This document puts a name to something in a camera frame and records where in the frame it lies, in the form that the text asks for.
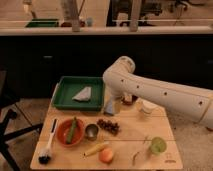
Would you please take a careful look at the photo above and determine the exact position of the white towel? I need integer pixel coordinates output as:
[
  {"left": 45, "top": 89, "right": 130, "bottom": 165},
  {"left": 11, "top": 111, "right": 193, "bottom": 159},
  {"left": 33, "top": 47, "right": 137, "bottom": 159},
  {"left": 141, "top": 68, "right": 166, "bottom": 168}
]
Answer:
[{"left": 73, "top": 86, "right": 92, "bottom": 101}]

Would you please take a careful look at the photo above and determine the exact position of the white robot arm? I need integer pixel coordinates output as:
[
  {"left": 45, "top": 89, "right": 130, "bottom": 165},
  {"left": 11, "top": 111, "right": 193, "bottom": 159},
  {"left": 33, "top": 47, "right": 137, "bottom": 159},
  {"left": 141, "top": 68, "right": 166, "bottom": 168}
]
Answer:
[{"left": 103, "top": 56, "right": 213, "bottom": 129}]

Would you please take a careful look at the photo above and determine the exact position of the white plastic cup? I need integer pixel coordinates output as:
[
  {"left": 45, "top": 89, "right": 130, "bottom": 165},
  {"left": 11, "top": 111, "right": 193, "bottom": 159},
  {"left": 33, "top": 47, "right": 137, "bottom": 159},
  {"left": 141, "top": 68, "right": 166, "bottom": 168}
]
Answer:
[{"left": 141, "top": 100, "right": 157, "bottom": 115}]

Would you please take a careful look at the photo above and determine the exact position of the metal cup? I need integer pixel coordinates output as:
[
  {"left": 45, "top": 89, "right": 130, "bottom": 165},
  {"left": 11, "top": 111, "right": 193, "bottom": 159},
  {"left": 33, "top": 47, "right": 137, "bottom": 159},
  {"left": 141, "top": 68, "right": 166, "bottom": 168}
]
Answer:
[{"left": 85, "top": 124, "right": 99, "bottom": 141}]

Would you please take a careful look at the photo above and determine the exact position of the green apple in cup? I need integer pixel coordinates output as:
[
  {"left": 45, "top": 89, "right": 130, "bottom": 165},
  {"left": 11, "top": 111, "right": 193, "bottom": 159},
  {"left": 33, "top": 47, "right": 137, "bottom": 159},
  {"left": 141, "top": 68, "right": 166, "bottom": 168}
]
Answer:
[{"left": 150, "top": 137, "right": 167, "bottom": 155}]

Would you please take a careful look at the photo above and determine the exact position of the blue sponge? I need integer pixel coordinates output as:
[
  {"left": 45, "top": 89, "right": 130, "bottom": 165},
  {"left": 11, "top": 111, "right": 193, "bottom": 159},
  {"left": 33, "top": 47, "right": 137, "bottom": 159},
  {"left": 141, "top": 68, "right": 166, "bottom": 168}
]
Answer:
[{"left": 104, "top": 104, "right": 111, "bottom": 115}]

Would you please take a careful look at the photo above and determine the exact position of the wooden block in bowl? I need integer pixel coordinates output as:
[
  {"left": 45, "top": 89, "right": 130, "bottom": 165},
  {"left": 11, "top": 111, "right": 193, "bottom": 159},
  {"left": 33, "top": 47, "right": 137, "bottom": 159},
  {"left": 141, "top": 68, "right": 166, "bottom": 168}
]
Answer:
[{"left": 124, "top": 95, "right": 132, "bottom": 102}]

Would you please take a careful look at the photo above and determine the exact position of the bunch of dark grapes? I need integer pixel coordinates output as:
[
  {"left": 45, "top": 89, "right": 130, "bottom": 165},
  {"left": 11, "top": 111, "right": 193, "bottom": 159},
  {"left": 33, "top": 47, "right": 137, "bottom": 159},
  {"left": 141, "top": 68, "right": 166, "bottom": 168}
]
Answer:
[{"left": 97, "top": 119, "right": 119, "bottom": 135}]

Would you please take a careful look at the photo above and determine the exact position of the black bowl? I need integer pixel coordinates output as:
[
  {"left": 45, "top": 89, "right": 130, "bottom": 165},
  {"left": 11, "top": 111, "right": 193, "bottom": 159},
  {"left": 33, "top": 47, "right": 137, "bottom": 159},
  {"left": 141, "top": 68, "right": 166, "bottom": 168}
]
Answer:
[{"left": 122, "top": 95, "right": 138, "bottom": 105}]

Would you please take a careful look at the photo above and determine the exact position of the wooden table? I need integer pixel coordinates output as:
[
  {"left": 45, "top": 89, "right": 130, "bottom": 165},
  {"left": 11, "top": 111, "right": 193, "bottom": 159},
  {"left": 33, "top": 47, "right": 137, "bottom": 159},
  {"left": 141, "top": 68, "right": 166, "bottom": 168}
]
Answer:
[{"left": 30, "top": 101, "right": 183, "bottom": 171}]

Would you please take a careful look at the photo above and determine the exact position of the orange fruit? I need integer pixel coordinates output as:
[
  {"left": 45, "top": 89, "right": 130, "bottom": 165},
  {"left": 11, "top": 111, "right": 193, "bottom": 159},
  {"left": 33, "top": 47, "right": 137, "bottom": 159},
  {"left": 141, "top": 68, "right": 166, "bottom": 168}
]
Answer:
[{"left": 99, "top": 148, "right": 114, "bottom": 163}]

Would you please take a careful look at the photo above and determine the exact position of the green plastic tray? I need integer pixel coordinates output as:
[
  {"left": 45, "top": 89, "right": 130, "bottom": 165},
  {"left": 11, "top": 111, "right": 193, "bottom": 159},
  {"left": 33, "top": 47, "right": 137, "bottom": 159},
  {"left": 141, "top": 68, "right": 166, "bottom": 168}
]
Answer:
[{"left": 52, "top": 76, "right": 105, "bottom": 111}]

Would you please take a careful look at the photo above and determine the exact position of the green cucumber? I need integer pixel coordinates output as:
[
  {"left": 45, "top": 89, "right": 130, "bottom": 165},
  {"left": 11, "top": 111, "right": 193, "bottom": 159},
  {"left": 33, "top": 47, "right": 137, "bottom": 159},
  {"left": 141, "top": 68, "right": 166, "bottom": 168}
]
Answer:
[{"left": 66, "top": 117, "right": 77, "bottom": 144}]

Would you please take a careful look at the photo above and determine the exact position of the orange bowl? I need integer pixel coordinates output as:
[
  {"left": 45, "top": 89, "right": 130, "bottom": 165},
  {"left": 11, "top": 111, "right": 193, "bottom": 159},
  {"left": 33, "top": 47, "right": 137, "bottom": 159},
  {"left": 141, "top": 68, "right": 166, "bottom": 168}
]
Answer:
[{"left": 56, "top": 119, "right": 84, "bottom": 148}]

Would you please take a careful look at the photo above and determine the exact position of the black office chair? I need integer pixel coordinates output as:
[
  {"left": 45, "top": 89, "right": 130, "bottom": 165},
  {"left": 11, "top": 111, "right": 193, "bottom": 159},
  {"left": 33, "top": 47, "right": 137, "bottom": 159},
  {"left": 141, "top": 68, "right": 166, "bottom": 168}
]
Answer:
[{"left": 0, "top": 70, "right": 42, "bottom": 171}]

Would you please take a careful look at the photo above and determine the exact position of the green bin in background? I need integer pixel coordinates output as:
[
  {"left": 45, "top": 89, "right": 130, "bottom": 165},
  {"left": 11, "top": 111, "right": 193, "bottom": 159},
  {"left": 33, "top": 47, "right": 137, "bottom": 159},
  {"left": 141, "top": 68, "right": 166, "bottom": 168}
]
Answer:
[{"left": 26, "top": 19, "right": 59, "bottom": 28}]

